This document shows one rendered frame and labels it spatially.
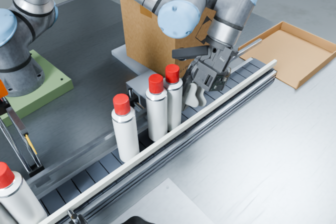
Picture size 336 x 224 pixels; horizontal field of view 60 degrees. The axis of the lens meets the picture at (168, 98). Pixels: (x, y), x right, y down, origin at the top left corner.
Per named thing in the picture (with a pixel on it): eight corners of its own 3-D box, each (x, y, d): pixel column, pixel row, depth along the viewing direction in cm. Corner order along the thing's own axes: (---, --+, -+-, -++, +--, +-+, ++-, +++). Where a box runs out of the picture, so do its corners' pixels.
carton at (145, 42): (174, 83, 99) (175, 10, 80) (126, 55, 110) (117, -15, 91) (224, 46, 115) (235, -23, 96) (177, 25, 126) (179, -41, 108)
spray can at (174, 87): (170, 135, 79) (170, 78, 65) (158, 124, 82) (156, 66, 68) (184, 126, 81) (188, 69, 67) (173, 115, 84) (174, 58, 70)
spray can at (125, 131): (127, 168, 72) (117, 111, 58) (115, 155, 75) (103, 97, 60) (144, 156, 74) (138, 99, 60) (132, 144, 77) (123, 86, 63)
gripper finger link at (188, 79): (179, 96, 75) (193, 66, 71) (175, 93, 75) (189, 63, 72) (190, 96, 78) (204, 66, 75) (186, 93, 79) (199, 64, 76)
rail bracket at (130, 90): (143, 144, 83) (139, 103, 72) (128, 129, 87) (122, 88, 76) (152, 138, 85) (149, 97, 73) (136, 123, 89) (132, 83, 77)
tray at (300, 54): (296, 89, 100) (300, 80, 97) (236, 55, 114) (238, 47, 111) (337, 55, 114) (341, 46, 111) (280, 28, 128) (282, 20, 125)
